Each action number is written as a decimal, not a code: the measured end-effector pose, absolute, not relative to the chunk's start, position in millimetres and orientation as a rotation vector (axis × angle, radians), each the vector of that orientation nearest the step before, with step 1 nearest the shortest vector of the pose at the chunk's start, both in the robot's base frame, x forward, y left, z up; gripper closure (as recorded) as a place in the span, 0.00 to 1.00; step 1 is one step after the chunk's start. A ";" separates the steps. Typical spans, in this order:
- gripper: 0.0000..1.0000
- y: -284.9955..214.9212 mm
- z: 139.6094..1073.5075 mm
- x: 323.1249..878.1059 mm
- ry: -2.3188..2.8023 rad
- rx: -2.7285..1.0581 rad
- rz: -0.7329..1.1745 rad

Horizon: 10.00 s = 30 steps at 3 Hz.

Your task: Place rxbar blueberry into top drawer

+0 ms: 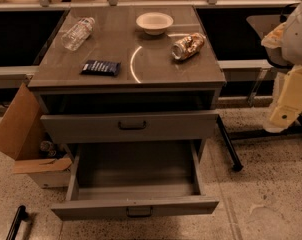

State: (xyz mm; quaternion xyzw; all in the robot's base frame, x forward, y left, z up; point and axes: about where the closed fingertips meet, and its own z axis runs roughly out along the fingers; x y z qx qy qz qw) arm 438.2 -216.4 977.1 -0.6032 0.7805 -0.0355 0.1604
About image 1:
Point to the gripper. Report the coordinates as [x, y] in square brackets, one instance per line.
[298, 37]

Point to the black pole on floor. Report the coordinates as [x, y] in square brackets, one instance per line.
[20, 215]

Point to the brown cardboard box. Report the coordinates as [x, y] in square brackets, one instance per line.
[21, 133]

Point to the black table leg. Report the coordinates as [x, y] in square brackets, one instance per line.
[237, 166]

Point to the white paper bowl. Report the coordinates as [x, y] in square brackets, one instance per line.
[154, 23]

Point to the open grey lower drawer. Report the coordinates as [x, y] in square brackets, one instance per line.
[135, 180]

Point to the clear plastic water bottle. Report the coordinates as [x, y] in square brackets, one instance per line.
[78, 33]

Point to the grey drawer cabinet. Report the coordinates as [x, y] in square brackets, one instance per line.
[150, 79]

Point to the dark blue rxbar wrapper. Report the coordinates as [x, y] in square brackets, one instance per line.
[103, 68]

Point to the black office chair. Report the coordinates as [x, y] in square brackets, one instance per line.
[267, 34]

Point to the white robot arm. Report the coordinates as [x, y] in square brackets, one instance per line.
[287, 92]

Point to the closed grey upper drawer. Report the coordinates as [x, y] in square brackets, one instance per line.
[126, 127]

